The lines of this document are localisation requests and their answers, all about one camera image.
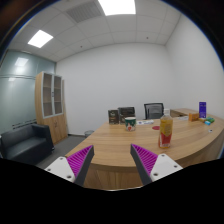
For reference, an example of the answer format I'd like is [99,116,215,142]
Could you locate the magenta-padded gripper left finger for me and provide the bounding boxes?
[44,144,95,187]

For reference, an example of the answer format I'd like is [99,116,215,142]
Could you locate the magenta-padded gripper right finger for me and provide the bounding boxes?
[129,143,184,186]

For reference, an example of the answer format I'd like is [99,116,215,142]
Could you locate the orange drink bottle white cap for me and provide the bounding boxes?
[157,108,174,150]

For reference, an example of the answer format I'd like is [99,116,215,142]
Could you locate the grey waste bin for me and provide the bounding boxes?
[83,129,96,138]

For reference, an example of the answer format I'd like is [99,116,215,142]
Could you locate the white leaflet with coloured print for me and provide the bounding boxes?
[136,119,155,126]

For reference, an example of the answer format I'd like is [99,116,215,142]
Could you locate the green and red printed mug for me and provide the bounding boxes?
[124,116,137,132]

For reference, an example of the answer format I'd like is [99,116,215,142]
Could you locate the black mesh office chair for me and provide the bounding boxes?
[143,102,165,121]

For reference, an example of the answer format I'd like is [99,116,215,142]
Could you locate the black leather sofa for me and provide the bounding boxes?
[0,123,55,166]

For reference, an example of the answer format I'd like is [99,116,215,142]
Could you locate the black slatted box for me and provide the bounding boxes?
[117,106,136,117]

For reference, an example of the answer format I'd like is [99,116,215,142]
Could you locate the dark brown upright box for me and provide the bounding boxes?
[107,109,120,126]

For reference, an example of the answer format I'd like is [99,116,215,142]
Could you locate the wooden side desk with drawers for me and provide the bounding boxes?
[169,107,200,119]

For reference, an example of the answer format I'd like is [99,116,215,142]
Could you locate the wooden shelf unit glass doors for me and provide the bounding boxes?
[34,70,69,145]

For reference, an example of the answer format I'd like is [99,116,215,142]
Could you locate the orange box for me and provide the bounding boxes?
[188,112,201,122]

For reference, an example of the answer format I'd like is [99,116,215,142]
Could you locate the tall purple box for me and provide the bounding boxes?
[198,101,208,120]

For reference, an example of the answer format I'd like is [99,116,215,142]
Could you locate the small square ceiling light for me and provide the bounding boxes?
[27,29,55,49]

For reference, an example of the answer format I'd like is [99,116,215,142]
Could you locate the large square ceiling light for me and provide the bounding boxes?
[97,0,137,17]

